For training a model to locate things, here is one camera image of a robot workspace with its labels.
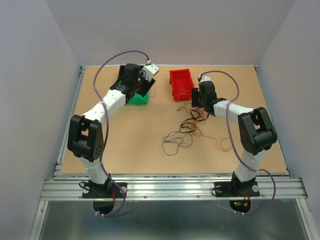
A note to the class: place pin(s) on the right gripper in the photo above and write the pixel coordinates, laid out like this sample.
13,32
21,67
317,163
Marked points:
195,92

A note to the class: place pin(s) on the aluminium rail frame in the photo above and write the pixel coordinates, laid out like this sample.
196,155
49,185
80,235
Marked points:
169,188

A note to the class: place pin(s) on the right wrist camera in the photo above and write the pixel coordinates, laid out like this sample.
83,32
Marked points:
203,78

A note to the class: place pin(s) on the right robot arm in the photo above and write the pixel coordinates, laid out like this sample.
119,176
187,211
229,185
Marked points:
257,135

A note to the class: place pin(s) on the green bin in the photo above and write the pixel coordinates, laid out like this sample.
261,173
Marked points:
138,99

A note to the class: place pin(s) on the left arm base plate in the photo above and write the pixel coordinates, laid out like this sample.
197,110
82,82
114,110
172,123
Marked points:
91,190

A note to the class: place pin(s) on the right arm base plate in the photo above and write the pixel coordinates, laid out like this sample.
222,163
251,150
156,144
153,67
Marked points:
229,189

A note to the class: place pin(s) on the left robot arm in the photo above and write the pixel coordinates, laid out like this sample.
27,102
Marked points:
85,137

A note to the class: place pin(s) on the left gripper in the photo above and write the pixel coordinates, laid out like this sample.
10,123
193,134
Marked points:
146,86

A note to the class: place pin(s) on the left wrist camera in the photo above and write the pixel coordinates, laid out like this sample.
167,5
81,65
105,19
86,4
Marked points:
149,70

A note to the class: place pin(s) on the red bin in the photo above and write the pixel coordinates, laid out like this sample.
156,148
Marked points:
182,84

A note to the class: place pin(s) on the black bin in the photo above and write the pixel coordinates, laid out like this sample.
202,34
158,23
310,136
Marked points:
122,74

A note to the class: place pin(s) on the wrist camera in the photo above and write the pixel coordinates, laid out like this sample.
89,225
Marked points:
203,78
149,70

